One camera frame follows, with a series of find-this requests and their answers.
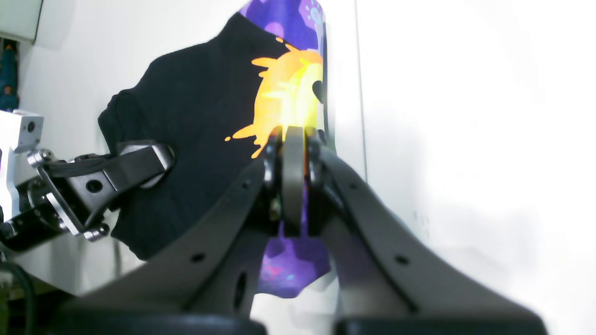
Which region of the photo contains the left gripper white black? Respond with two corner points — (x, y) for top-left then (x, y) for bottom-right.
(0, 110), (176, 252)

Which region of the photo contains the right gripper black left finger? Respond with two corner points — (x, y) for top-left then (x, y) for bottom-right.
(56, 127), (283, 335)

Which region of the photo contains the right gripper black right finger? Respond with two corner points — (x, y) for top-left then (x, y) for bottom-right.
(296, 128), (547, 335)

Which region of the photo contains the black T-shirt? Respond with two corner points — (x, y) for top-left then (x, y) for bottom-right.
(98, 0), (337, 299)

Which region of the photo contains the blue glue gun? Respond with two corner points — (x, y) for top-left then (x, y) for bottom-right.
(0, 38), (19, 113)

